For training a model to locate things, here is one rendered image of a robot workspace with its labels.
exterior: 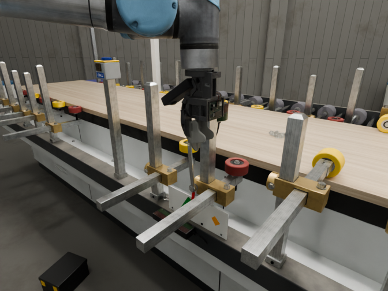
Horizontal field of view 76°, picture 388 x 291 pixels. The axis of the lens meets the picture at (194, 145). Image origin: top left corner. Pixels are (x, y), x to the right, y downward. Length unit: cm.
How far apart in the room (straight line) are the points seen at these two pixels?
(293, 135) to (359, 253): 48
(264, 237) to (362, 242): 50
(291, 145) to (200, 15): 35
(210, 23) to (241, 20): 438
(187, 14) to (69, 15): 24
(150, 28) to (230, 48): 454
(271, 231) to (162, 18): 40
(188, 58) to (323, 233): 69
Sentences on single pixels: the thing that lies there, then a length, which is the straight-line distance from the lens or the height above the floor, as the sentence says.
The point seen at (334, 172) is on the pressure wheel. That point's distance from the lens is 84.
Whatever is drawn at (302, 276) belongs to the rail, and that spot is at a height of 70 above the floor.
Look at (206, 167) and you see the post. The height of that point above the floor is 92.
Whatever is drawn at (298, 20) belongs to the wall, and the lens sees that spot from 514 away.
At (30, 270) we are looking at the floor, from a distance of 196.
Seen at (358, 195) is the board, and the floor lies 88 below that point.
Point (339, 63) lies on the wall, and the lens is 541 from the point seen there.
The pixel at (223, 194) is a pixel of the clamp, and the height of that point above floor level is 86.
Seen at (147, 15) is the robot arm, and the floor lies 131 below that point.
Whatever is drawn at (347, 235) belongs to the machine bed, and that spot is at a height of 73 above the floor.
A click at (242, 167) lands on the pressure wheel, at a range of 82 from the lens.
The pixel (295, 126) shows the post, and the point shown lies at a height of 111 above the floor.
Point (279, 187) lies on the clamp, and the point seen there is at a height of 95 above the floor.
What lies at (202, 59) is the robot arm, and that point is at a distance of 58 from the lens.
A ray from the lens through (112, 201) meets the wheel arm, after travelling 83.
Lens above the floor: 127
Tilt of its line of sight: 22 degrees down
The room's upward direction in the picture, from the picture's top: straight up
